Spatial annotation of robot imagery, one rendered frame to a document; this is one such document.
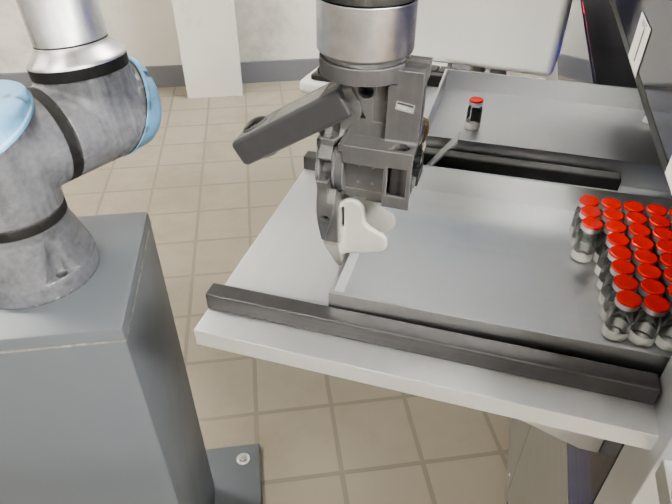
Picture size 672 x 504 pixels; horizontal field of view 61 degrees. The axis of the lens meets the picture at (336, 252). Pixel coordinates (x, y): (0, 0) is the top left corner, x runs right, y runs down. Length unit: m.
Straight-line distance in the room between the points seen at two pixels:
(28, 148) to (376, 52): 0.42
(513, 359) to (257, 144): 0.28
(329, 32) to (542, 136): 0.53
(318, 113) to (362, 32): 0.08
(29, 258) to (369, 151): 0.45
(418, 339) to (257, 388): 1.16
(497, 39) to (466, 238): 0.77
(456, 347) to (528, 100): 0.61
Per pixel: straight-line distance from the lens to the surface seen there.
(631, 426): 0.52
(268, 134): 0.49
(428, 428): 1.56
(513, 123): 0.94
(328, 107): 0.47
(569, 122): 0.97
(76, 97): 0.75
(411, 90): 0.45
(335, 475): 1.47
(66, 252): 0.76
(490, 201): 0.73
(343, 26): 0.43
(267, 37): 3.46
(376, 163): 0.46
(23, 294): 0.77
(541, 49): 1.36
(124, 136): 0.77
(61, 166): 0.73
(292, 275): 0.60
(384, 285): 0.58
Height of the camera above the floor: 1.26
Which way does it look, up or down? 38 degrees down
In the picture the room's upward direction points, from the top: straight up
